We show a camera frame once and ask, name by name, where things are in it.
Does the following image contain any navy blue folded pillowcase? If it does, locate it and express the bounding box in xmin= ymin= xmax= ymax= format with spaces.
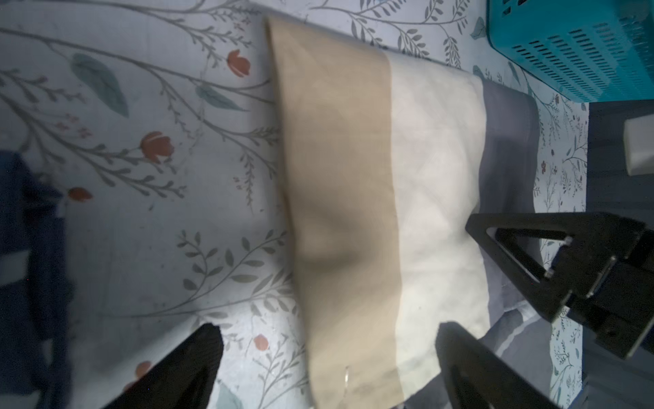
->
xmin=1 ymin=151 xmax=71 ymax=408

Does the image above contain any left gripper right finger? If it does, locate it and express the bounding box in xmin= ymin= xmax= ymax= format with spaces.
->
xmin=435 ymin=322 xmax=557 ymax=409

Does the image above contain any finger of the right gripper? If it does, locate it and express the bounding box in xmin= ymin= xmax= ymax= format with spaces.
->
xmin=466 ymin=212 xmax=647 ymax=321

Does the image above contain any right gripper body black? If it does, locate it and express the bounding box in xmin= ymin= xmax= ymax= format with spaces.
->
xmin=545 ymin=214 xmax=653 ymax=358

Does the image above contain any floral table cloth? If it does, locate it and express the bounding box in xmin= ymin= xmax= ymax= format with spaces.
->
xmin=1 ymin=1 xmax=589 ymax=408

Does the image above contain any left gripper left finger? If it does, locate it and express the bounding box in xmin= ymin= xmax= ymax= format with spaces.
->
xmin=107 ymin=324 xmax=224 ymax=408

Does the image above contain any beige cream grey pillowcase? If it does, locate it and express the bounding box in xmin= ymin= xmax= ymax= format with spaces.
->
xmin=266 ymin=16 xmax=553 ymax=408

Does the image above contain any teal plastic basket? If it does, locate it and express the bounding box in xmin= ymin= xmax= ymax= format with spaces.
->
xmin=486 ymin=0 xmax=653 ymax=102

